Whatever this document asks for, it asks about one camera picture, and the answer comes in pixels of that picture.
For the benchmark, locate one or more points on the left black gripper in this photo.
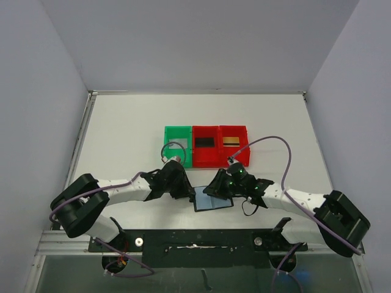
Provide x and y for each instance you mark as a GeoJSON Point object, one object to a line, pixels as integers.
{"type": "Point", "coordinates": [182, 185]}

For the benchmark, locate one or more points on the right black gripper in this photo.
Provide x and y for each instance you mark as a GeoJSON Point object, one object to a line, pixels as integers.
{"type": "Point", "coordinates": [220, 184]}

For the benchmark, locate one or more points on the black leather card holder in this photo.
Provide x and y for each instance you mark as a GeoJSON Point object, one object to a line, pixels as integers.
{"type": "Point", "coordinates": [204, 202]}

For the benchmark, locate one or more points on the green plastic bin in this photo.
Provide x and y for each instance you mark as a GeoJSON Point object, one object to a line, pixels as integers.
{"type": "Point", "coordinates": [171, 132]}

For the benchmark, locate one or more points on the red plastic bin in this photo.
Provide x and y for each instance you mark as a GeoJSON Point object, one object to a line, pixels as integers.
{"type": "Point", "coordinates": [205, 157]}
{"type": "Point", "coordinates": [232, 131]}

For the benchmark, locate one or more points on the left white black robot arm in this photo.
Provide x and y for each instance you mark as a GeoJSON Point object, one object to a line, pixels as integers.
{"type": "Point", "coordinates": [78, 208]}

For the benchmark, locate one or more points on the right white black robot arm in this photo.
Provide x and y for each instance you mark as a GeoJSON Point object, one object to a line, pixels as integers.
{"type": "Point", "coordinates": [337, 222]}

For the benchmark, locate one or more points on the silver card in bin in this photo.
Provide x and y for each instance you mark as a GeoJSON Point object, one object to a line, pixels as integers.
{"type": "Point", "coordinates": [178, 143]}

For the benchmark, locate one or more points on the gold card in bin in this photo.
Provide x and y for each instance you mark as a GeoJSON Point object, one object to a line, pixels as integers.
{"type": "Point", "coordinates": [231, 141]}

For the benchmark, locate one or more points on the black card in bin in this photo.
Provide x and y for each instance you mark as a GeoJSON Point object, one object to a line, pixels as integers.
{"type": "Point", "coordinates": [204, 142]}

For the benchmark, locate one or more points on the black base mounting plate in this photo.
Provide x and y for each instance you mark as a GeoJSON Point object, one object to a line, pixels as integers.
{"type": "Point", "coordinates": [190, 249]}

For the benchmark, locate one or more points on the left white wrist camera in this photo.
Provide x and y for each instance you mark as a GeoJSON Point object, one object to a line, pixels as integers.
{"type": "Point", "coordinates": [165, 159]}

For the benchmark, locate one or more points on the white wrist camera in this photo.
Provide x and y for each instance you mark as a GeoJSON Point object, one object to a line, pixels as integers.
{"type": "Point", "coordinates": [231, 160]}
{"type": "Point", "coordinates": [165, 159]}

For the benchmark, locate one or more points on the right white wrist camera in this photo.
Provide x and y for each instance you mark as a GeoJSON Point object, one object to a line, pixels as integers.
{"type": "Point", "coordinates": [231, 160]}

